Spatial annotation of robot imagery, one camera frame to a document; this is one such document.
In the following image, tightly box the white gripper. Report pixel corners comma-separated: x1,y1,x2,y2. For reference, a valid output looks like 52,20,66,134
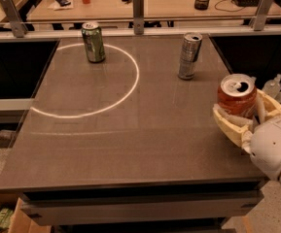
213,89,281,181

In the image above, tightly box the red coca-cola can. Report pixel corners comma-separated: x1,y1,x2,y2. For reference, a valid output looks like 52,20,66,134
217,74,257,118

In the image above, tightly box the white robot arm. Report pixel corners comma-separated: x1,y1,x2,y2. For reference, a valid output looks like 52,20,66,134
213,89,281,184

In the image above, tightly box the silver redbull can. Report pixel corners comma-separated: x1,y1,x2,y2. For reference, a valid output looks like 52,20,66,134
178,32,202,80

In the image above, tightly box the green soda can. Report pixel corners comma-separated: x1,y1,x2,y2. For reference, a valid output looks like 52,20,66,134
82,21,105,63

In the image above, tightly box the clear sanitizer bottle right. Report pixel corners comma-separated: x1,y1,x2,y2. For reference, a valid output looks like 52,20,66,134
263,74,281,98

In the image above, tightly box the grey table drawer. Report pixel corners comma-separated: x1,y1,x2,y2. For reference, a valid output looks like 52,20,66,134
20,190,263,225

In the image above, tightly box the cardboard box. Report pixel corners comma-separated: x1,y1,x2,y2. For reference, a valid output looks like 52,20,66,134
8,198,52,233

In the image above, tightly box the right metal bracket post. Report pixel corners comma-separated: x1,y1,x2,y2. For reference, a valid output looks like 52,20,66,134
249,0,274,31

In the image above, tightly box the metal bracket post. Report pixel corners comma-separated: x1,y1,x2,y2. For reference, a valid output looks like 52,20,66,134
133,0,144,35
0,0,27,38
249,0,274,31

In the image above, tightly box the black cable on desk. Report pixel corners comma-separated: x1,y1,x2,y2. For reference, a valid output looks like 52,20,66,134
214,0,246,13

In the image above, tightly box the middle metal bracket post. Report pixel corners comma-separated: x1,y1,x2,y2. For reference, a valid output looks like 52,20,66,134
133,0,144,35

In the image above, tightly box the left metal bracket post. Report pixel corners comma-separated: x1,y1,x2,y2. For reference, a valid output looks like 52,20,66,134
0,0,27,38

